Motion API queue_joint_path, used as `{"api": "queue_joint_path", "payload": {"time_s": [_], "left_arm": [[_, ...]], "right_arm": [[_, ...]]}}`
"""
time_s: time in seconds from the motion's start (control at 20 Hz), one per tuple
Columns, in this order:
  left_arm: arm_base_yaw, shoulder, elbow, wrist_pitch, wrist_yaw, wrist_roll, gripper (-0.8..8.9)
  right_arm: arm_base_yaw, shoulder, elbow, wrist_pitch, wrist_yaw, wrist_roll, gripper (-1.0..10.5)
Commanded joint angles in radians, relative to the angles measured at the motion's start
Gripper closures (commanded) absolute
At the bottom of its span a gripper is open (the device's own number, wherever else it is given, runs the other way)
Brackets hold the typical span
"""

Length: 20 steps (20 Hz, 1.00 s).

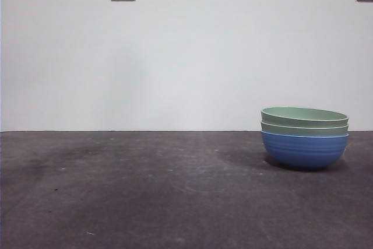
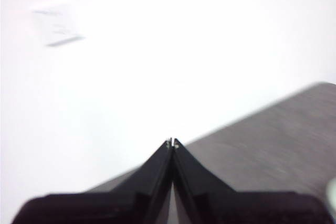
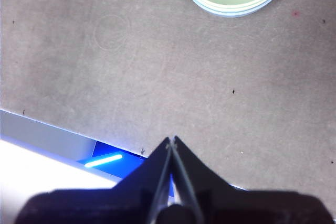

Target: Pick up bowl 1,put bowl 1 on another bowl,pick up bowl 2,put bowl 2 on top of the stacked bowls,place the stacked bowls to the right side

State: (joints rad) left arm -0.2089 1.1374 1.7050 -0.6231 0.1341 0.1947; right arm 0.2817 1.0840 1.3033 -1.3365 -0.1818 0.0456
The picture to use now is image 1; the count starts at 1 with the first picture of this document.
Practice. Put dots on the blue ribbed bowl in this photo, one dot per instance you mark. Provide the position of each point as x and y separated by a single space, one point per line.
304 151

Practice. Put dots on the green ribbed bowl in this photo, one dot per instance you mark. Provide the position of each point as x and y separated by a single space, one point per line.
303 114
303 130

